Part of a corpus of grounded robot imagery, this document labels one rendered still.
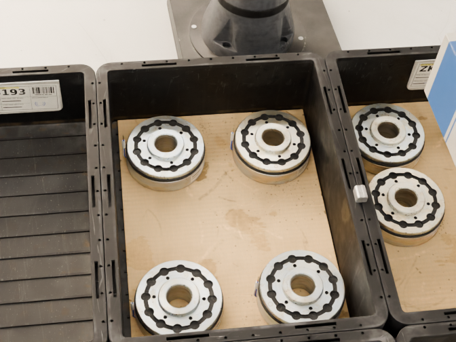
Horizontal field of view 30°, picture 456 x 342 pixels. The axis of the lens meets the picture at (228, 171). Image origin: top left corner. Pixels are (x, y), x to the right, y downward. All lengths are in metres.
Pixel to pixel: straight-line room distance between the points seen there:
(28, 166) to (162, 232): 0.20
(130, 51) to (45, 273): 0.51
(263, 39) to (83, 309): 0.53
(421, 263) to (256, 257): 0.21
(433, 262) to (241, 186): 0.26
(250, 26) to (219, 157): 0.26
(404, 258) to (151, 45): 0.60
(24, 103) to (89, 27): 0.37
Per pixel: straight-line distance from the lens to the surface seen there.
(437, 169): 1.19
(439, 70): 0.93
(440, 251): 1.12
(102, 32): 1.48
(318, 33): 1.44
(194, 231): 1.08
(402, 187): 1.11
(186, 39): 1.39
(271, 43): 1.34
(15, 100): 1.15
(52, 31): 1.49
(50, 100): 1.15
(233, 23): 1.33
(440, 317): 0.96
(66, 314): 1.03
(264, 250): 1.07
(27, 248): 1.08
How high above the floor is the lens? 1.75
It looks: 55 degrees down
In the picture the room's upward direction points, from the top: 6 degrees clockwise
